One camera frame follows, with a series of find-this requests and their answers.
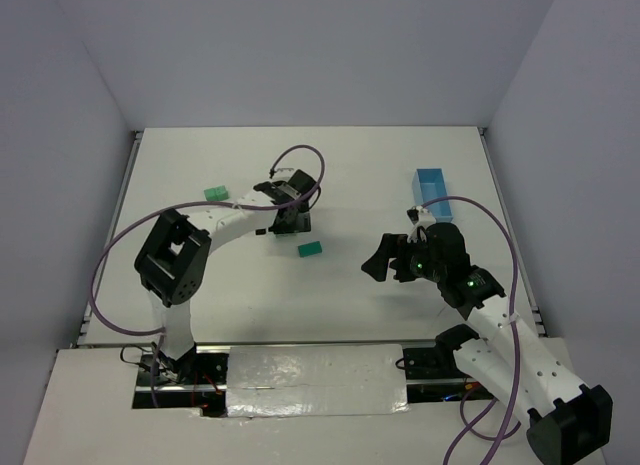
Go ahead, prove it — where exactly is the dark green rectangular block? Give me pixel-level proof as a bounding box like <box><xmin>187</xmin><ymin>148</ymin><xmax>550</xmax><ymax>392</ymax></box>
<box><xmin>298</xmin><ymin>241</ymin><xmax>323</xmax><ymax>258</ymax></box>

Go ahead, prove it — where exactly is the blue plastic box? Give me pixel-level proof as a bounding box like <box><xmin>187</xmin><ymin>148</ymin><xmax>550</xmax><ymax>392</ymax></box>
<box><xmin>412</xmin><ymin>168</ymin><xmax>453</xmax><ymax>223</ymax></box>

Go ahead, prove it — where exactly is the small green cube block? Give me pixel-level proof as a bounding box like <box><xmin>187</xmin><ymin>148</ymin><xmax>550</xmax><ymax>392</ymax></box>
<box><xmin>203</xmin><ymin>188</ymin><xmax>218</xmax><ymax>201</ymax></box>

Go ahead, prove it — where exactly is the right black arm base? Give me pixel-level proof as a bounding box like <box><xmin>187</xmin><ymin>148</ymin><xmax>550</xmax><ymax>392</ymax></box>
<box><xmin>395</xmin><ymin>325</ymin><xmax>479</xmax><ymax>404</ymax></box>

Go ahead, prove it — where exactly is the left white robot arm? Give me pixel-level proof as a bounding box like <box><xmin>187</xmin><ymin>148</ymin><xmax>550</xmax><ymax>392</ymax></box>
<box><xmin>134</xmin><ymin>169</ymin><xmax>319</xmax><ymax>376</ymax></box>

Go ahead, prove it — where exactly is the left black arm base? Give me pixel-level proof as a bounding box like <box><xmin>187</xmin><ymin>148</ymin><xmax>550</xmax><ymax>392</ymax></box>
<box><xmin>119</xmin><ymin>345</ymin><xmax>229</xmax><ymax>418</ymax></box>

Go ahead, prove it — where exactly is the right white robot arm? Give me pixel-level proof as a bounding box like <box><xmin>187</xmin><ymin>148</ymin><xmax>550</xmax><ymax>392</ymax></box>
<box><xmin>361</xmin><ymin>223</ymin><xmax>613</xmax><ymax>464</ymax></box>

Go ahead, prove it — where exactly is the silver tape patch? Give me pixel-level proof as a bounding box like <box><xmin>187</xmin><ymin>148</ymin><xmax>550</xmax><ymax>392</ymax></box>
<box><xmin>225</xmin><ymin>344</ymin><xmax>408</xmax><ymax>418</ymax></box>

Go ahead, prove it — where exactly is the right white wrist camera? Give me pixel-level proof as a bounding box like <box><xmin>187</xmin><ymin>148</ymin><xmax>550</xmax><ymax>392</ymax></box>
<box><xmin>407</xmin><ymin>206</ymin><xmax>436</xmax><ymax>238</ymax></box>

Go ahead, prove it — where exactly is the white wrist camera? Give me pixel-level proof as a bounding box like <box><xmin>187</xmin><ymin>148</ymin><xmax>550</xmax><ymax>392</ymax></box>
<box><xmin>269</xmin><ymin>167</ymin><xmax>296</xmax><ymax>182</ymax></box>
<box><xmin>407</xmin><ymin>206</ymin><xmax>436</xmax><ymax>238</ymax></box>

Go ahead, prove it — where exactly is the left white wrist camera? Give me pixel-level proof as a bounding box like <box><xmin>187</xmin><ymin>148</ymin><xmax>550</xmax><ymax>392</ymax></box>
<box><xmin>269</xmin><ymin>167</ymin><xmax>296</xmax><ymax>182</ymax></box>

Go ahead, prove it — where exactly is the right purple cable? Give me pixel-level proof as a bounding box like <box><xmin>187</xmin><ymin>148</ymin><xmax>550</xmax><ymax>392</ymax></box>
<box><xmin>417</xmin><ymin>196</ymin><xmax>524</xmax><ymax>465</ymax></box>

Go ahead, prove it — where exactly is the purple cable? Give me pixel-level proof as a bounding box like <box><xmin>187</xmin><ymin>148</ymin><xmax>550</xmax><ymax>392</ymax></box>
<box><xmin>417</xmin><ymin>196</ymin><xmax>524</xmax><ymax>465</ymax></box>
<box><xmin>89</xmin><ymin>144</ymin><xmax>328</xmax><ymax>411</ymax></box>

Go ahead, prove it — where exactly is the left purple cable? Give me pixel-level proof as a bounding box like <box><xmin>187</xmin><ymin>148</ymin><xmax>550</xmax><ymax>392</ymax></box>
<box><xmin>89</xmin><ymin>144</ymin><xmax>328</xmax><ymax>411</ymax></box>

